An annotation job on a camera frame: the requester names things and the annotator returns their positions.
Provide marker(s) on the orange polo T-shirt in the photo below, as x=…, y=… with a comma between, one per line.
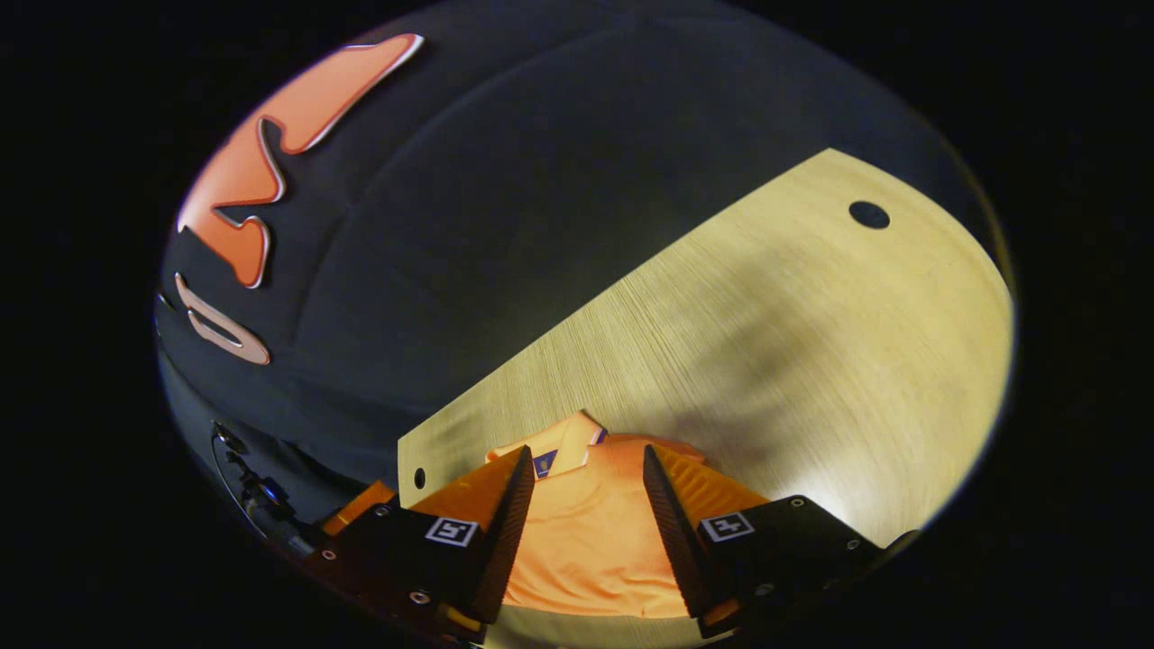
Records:
x=586, y=541

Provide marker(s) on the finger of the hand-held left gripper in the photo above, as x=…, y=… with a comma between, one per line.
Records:
x=361, y=512

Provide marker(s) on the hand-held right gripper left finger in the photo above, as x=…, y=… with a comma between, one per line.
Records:
x=505, y=541

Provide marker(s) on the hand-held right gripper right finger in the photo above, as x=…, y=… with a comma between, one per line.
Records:
x=681, y=541

